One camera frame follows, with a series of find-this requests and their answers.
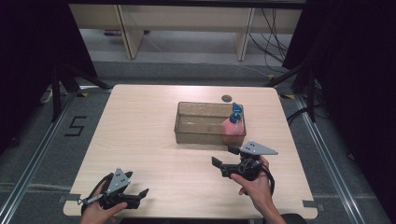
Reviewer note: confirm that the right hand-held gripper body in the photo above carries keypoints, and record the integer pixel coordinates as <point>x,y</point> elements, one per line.
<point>257,149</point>

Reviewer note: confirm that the beige wooden desk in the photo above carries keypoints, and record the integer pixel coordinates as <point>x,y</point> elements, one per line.
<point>186,18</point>

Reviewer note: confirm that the clear brown plastic box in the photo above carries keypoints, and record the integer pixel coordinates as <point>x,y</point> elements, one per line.
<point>199,137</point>

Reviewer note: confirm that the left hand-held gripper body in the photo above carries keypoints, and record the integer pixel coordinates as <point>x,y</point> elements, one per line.
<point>119,183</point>

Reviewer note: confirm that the pink spray bottle blue top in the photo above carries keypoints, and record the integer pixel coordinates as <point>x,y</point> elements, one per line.
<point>233,127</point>

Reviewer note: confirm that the person's left hand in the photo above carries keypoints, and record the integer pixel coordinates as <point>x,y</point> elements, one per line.
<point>96,213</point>

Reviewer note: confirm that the round dark table grommet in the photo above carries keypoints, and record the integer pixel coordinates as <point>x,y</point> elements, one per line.
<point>226,98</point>

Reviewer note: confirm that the black curtain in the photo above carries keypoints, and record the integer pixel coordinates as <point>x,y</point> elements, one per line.
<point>31,62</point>
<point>358,77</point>

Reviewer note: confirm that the black metal stand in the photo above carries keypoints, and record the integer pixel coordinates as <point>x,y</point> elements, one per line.
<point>311,93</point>
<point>56,93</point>

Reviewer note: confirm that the person's right hand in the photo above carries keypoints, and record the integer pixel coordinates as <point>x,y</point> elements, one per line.
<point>258,193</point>

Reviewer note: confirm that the small purple item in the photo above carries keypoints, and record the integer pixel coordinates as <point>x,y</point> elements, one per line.
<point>112,32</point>

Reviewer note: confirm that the person's dark clothing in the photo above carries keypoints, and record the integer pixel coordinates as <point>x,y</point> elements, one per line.
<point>186,221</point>

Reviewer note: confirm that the aluminium floor rail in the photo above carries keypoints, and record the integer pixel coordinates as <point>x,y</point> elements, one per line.
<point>34,155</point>
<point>327,146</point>

